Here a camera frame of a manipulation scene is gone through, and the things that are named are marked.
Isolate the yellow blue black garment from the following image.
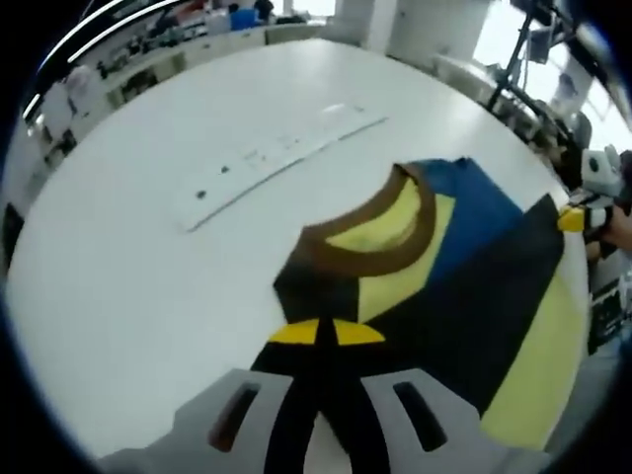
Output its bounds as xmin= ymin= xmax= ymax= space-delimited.
xmin=273 ymin=156 xmax=593 ymax=454

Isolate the narrow white column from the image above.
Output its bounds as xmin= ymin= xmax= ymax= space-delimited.
xmin=367 ymin=0 xmax=491 ymax=61

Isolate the white cabinet counter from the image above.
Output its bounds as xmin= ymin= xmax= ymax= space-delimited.
xmin=63 ymin=23 xmax=328 ymax=116

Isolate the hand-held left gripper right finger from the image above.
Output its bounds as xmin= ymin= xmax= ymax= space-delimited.
xmin=320 ymin=318 xmax=549 ymax=474

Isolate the blue bin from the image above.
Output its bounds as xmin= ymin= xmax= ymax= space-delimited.
xmin=228 ymin=9 xmax=259 ymax=32

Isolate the person's right hand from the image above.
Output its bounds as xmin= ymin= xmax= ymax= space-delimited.
xmin=599 ymin=209 xmax=632 ymax=256

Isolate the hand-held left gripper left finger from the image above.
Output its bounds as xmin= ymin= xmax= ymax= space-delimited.
xmin=96 ymin=318 xmax=328 ymax=474

